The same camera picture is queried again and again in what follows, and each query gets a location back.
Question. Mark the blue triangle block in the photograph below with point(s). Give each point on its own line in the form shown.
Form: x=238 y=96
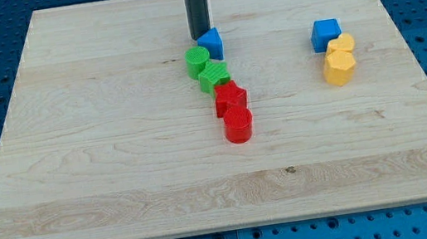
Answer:
x=211 y=40

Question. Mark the red cylinder block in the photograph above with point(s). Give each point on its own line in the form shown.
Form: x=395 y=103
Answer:
x=238 y=124

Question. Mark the red star block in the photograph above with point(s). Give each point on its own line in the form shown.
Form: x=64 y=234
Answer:
x=227 y=96

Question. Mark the green star block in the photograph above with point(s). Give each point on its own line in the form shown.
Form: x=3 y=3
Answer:
x=213 y=74

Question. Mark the green cylinder block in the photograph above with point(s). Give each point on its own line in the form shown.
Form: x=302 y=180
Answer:
x=196 y=58

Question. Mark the light wooden board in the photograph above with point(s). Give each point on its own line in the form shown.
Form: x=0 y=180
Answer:
x=106 y=136

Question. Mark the yellow hexagon block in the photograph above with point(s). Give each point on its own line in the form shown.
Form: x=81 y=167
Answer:
x=339 y=67

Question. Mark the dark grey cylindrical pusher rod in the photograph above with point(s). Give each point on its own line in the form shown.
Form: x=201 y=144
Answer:
x=198 y=17

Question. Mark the blue cube block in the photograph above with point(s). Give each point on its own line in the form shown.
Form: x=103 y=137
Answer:
x=324 y=31

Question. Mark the yellow heart block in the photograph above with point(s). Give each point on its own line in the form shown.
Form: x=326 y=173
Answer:
x=344 y=42

